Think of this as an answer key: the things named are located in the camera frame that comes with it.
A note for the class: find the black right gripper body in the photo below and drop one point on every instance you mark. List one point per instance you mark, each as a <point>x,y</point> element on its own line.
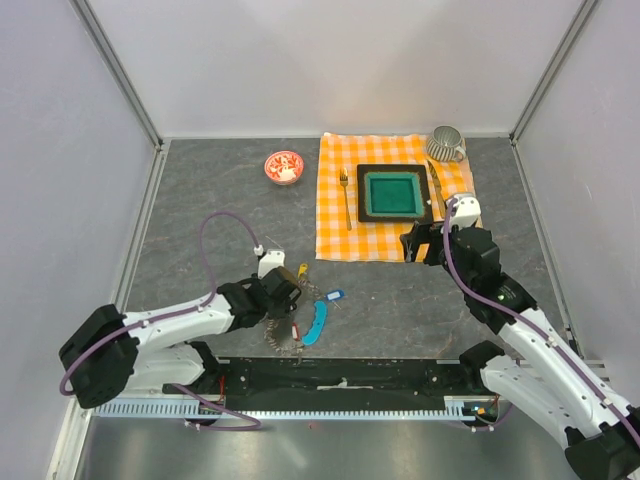
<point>434,235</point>

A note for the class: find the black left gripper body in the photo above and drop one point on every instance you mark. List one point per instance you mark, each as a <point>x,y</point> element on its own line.
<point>278,310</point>

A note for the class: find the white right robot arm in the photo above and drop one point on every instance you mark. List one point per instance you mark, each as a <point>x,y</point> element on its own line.
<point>597,428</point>

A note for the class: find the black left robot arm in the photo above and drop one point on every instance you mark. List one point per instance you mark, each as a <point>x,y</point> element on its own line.
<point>113,352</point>

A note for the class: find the yellow key tag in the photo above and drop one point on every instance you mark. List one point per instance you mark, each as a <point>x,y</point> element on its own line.
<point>301,270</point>

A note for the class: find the red key tag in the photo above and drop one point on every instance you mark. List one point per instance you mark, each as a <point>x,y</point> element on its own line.
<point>295,332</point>

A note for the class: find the black teal square plate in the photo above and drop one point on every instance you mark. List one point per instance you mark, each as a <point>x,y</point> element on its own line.
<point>393,193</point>

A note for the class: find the gold knife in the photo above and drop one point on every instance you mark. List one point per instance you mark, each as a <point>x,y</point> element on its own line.
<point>441,203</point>

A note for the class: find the blue key tag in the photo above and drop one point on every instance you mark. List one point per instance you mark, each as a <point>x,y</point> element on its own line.
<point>334,295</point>

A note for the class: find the orange checkered cloth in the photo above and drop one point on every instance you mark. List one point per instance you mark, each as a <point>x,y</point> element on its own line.
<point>372,241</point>

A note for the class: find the striped ceramic mug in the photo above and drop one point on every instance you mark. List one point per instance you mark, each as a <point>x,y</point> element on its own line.
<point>446,145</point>

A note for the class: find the gold fork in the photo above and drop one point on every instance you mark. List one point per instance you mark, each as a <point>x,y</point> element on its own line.
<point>344,183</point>

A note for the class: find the red patterned bowl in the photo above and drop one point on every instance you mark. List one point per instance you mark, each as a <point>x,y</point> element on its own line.
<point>284,167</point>

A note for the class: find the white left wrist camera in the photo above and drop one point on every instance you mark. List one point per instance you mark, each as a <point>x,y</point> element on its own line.
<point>268,260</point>

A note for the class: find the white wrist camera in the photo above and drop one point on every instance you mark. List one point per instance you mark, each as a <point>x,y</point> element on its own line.
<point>268,260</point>
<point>465,210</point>

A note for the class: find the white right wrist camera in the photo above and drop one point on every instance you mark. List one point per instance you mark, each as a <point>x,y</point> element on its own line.
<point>465,210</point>

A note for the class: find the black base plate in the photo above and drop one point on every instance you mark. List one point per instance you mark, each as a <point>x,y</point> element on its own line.
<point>336,385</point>

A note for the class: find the slotted cable duct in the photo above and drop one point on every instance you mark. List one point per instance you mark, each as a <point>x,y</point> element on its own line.
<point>452,410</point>

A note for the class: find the aluminium frame rail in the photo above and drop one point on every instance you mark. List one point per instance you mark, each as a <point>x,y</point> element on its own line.
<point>105,48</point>

